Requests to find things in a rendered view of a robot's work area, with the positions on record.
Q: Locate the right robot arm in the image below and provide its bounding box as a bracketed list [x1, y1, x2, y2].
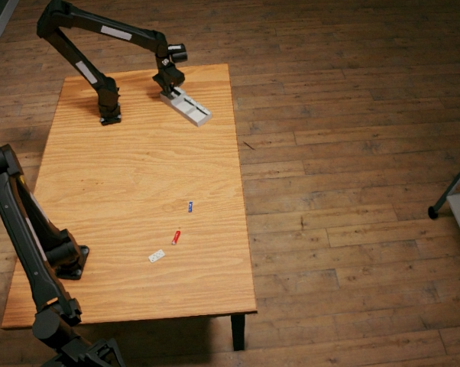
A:
[0, 144, 89, 367]

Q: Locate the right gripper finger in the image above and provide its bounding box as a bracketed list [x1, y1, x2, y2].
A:
[86, 338, 126, 367]

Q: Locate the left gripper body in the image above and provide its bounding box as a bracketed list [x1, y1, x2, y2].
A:
[152, 64, 172, 86]

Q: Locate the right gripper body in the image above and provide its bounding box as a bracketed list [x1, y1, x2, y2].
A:
[75, 336, 111, 367]

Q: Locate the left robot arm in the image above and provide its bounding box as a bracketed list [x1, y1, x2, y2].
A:
[37, 0, 188, 126]

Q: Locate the grey rack of bins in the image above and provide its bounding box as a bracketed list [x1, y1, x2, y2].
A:
[160, 87, 212, 128]

